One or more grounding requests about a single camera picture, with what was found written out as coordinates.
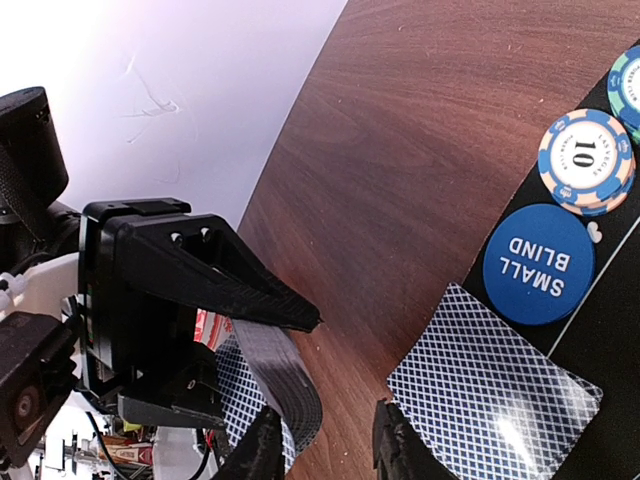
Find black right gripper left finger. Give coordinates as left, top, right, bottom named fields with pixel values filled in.
left=212, top=405, right=285, bottom=480

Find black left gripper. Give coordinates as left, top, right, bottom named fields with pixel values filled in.
left=78, top=198, right=321, bottom=429

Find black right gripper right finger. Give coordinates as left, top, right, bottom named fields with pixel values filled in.
left=372, top=399, right=456, bottom=480

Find blue playing card deck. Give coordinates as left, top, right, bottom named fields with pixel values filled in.
left=215, top=320, right=323, bottom=470

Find blue card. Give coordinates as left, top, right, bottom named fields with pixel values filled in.
left=387, top=283, right=603, bottom=479

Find blue small blind button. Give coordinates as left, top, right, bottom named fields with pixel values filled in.
left=482, top=204, right=596, bottom=326

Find white blue chips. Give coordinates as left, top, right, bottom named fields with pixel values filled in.
left=537, top=109, right=636, bottom=217

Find green chips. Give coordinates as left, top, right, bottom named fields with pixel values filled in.
left=607, top=46, right=640, bottom=145

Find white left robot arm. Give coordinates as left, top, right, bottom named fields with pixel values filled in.
left=1, top=87, right=320, bottom=428

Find red white round coaster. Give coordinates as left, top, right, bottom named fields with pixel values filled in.
left=194, top=310, right=233, bottom=351

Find round black poker mat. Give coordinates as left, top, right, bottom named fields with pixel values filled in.
left=459, top=42, right=640, bottom=480

